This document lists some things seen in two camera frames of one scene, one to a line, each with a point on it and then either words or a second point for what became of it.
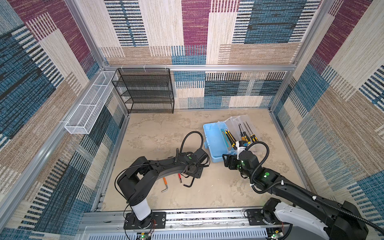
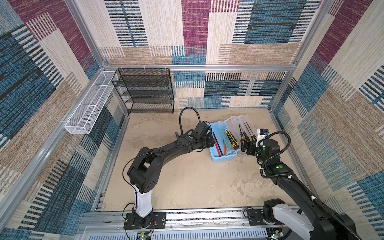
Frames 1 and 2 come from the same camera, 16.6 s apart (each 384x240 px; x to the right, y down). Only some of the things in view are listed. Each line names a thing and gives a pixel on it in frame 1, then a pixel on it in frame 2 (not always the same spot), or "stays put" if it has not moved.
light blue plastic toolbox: (221, 137) stays put
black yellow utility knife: (231, 139) stays put
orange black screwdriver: (243, 138) stays put
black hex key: (191, 183) -> (217, 144)
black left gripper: (199, 174) -> (210, 144)
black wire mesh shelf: (145, 90) stays put
